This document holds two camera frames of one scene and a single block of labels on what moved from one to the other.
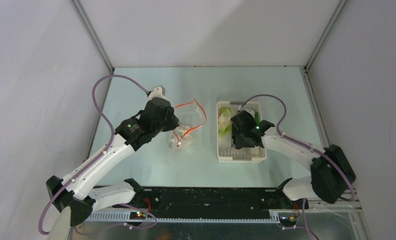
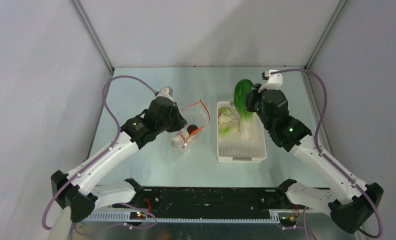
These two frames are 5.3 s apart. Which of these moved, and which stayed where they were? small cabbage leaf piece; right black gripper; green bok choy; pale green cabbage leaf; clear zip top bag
Moved: clear zip top bag; right black gripper; green bok choy
Stayed: small cabbage leaf piece; pale green cabbage leaf
